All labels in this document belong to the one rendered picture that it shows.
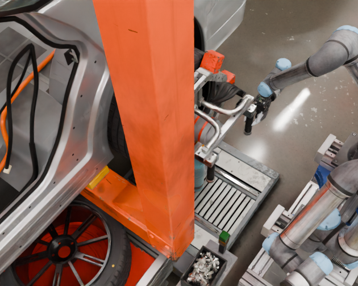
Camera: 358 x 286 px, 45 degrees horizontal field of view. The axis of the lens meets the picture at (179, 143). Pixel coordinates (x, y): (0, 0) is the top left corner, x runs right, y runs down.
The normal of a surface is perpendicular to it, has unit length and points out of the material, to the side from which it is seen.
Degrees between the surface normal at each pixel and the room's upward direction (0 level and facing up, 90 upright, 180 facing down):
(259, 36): 0
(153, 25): 90
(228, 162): 0
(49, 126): 7
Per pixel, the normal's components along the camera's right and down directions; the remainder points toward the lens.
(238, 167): -0.03, -0.55
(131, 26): -0.59, 0.68
